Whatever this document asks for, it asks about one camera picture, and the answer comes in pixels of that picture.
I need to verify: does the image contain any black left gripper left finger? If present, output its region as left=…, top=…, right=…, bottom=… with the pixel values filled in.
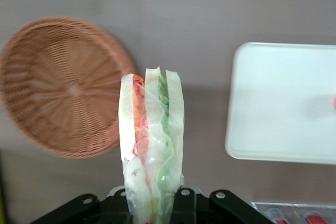
left=28, top=187, right=132, bottom=224

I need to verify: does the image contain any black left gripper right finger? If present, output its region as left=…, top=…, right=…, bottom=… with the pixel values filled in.
left=170, top=187, right=277, bottom=224

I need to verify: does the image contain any triangle sandwich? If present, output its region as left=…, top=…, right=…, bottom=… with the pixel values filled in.
left=118, top=65, right=185, bottom=224

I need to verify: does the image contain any brown wicker basket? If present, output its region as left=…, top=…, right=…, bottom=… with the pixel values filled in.
left=0, top=16, right=138, bottom=159

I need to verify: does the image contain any beige plastic tray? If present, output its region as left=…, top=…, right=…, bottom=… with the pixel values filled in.
left=224, top=41, right=336, bottom=166

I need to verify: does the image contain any red cola bottle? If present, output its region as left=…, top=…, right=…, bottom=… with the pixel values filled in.
left=264, top=207, right=287, bottom=224
left=300, top=209, right=329, bottom=224

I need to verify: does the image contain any clear acrylic bottle rack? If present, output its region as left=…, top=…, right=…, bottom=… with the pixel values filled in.
left=250, top=201, right=336, bottom=224

